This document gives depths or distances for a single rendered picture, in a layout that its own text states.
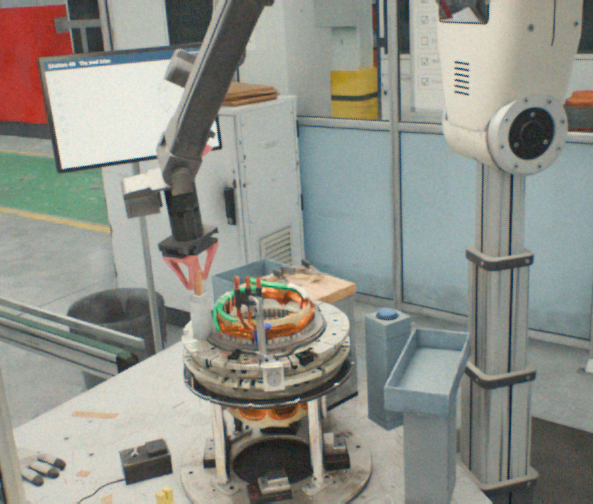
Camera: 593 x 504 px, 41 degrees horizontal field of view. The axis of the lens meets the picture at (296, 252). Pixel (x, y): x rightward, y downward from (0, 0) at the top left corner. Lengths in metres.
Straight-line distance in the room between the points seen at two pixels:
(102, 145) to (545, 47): 1.41
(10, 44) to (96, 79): 2.94
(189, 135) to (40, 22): 3.90
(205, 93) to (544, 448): 2.28
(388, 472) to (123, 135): 1.32
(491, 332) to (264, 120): 2.38
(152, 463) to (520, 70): 1.03
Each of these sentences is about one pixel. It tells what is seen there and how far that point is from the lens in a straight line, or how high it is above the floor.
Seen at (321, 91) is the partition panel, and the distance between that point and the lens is 4.07.
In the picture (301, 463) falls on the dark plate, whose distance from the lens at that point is 1.68.
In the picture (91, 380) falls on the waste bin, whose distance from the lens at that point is 3.22.
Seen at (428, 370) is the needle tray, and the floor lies 1.03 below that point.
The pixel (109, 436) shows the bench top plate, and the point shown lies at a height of 0.78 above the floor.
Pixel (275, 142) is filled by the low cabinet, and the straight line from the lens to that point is 3.91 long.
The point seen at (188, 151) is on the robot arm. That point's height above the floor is 1.47.
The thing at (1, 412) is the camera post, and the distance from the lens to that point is 1.40.
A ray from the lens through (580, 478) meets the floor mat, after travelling 3.05.
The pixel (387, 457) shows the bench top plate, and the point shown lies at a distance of 1.69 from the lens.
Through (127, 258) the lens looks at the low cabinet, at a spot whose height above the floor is 0.35.
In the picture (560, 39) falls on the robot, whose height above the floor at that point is 1.60.
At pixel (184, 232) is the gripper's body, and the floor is 1.32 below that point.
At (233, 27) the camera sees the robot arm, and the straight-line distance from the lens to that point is 1.18.
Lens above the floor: 1.71
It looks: 18 degrees down
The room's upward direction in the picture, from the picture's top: 4 degrees counter-clockwise
